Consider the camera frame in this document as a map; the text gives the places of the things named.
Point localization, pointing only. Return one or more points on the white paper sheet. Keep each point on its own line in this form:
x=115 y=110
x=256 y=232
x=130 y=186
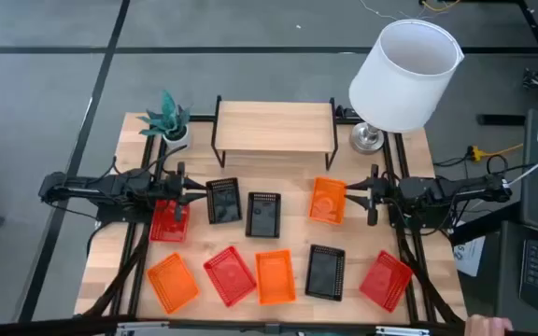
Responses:
x=470 y=256

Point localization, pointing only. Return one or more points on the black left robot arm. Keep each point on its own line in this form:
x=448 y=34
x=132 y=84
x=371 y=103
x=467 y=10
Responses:
x=110 y=186

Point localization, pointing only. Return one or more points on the orange plastic basket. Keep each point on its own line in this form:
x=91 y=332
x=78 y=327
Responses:
x=173 y=284
x=327 y=205
x=275 y=278

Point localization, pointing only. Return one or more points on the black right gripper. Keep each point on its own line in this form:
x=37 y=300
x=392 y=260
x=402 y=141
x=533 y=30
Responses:
x=374 y=193

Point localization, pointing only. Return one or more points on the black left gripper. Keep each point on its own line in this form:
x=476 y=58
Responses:
x=180 y=191

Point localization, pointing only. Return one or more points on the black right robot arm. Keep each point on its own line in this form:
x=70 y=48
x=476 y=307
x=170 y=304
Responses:
x=437 y=189

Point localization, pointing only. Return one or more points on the white lamp shade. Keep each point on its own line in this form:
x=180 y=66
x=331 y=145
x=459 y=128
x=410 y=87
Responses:
x=404 y=79

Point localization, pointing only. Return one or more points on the white plant pot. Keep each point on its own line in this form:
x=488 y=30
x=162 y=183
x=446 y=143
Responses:
x=178 y=140

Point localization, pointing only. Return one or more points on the black power strip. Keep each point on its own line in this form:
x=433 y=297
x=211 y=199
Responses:
x=346 y=112

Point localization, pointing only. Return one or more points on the wooden shelf with black legs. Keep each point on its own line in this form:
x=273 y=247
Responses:
x=273 y=126

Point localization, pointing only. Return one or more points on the black metal table frame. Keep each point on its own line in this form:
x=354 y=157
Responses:
x=388 y=161

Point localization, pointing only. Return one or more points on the green artificial plant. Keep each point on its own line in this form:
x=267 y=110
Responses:
x=168 y=116

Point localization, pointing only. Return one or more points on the silver lamp base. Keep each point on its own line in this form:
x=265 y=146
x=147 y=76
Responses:
x=366 y=139

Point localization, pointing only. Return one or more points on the person's hand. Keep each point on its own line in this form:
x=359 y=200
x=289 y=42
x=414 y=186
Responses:
x=486 y=326

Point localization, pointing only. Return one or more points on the red plastic basket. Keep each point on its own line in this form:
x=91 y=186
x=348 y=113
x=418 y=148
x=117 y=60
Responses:
x=386 y=281
x=230 y=276
x=166 y=231

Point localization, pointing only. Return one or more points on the black plastic basket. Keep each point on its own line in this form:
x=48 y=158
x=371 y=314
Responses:
x=325 y=273
x=224 y=205
x=263 y=219

